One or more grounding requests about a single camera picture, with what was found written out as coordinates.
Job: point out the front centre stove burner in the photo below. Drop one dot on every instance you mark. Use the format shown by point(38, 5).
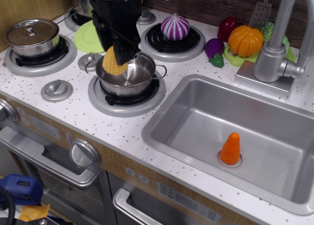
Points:
point(127, 106)

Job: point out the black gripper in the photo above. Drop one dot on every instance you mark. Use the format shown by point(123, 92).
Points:
point(115, 23)

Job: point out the silver oven dial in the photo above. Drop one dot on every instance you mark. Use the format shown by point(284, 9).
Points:
point(83, 154)
point(7, 112)

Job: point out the yellow tape piece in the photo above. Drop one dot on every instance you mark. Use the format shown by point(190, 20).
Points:
point(32, 212)

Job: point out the grey stovetop knob middle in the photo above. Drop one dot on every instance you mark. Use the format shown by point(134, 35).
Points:
point(88, 62)

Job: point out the back left stove burner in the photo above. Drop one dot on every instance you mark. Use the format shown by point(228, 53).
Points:
point(73, 21)

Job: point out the grey toy sink basin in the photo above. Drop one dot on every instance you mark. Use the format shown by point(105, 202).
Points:
point(257, 144)

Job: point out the yellow toy corn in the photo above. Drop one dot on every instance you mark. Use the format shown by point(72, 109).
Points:
point(110, 64)

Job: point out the green toy lettuce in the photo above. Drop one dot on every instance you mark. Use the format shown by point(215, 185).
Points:
point(267, 32)

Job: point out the silver toy faucet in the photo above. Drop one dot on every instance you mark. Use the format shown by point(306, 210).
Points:
point(273, 73)

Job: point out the blue clamp tool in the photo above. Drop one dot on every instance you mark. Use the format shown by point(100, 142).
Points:
point(25, 190)

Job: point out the orange toy pumpkin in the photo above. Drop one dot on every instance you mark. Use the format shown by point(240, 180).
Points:
point(245, 41)

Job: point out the green toy plate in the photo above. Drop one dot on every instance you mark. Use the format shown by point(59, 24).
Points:
point(86, 39)

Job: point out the back right stove burner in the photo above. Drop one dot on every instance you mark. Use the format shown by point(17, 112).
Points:
point(160, 48)

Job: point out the steel pan with handles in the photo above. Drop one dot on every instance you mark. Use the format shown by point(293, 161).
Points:
point(137, 77)

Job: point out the grey stovetop knob front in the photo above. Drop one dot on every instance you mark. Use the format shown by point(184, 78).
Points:
point(56, 91)

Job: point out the stove burner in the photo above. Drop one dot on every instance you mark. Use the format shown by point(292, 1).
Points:
point(73, 21)
point(43, 65)
point(127, 106)
point(160, 48)

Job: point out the dark red toy pepper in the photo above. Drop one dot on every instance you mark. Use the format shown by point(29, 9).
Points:
point(226, 27)

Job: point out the silver oven dial right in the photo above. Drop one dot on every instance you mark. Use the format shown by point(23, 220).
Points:
point(83, 154)

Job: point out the front left stove burner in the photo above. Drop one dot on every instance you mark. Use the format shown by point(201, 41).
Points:
point(43, 65)

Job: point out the steel pot with lid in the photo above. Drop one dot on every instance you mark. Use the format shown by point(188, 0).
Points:
point(33, 38)

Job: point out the light green toy cutting board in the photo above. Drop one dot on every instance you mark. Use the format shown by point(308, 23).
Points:
point(236, 60)

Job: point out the purple toy eggplant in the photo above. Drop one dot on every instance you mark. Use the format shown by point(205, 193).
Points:
point(214, 49)

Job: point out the silver dishwasher door handle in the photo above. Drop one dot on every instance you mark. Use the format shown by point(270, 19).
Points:
point(129, 214)

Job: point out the silver oven dial left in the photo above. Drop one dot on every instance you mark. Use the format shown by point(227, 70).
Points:
point(7, 112)

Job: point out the silver oven door handle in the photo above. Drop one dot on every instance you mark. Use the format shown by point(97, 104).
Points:
point(33, 152)

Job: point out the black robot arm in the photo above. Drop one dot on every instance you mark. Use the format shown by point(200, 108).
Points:
point(115, 22)

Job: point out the tall steel pot back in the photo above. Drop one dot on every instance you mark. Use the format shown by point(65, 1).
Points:
point(82, 10)

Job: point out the grey toy spatula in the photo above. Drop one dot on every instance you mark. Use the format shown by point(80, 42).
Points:
point(260, 14)

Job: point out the grey stovetop knob back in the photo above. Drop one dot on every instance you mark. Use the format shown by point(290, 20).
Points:
point(146, 18)

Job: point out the purple white toy onion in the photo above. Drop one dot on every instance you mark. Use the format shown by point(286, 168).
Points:
point(175, 27)

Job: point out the orange toy carrot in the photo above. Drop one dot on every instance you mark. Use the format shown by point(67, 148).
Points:
point(230, 152)

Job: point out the grey stovetop knob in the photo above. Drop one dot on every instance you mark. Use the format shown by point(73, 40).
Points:
point(56, 91)
point(88, 62)
point(146, 18)

